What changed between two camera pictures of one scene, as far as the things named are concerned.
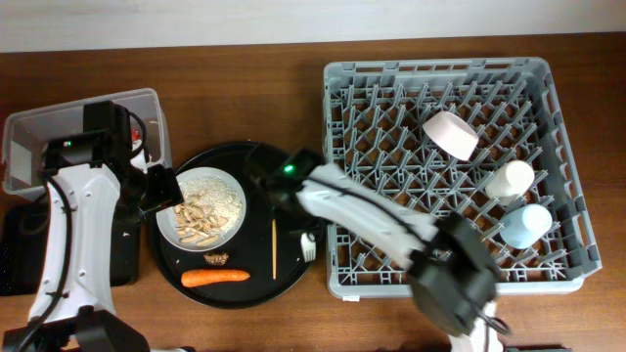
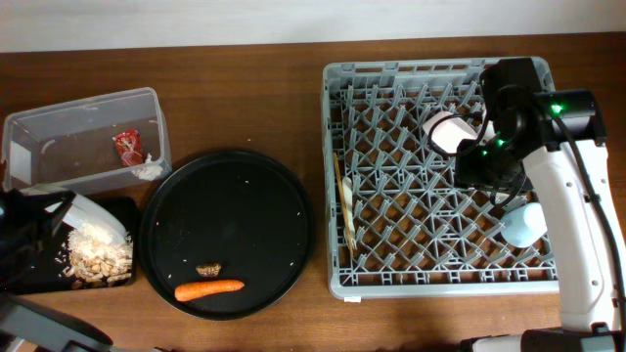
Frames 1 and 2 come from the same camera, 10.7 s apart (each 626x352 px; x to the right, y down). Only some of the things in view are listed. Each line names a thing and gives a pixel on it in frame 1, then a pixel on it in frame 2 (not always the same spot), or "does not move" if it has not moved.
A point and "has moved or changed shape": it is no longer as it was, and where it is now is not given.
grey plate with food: x=212 y=210 has moved or changed shape
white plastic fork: x=308 y=245 has moved or changed shape
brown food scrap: x=216 y=258 -> x=208 y=270
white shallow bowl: x=452 y=134 does not move
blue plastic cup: x=521 y=227 does not move
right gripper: x=315 y=225 -> x=466 y=171
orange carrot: x=194 y=278 -> x=192 y=289
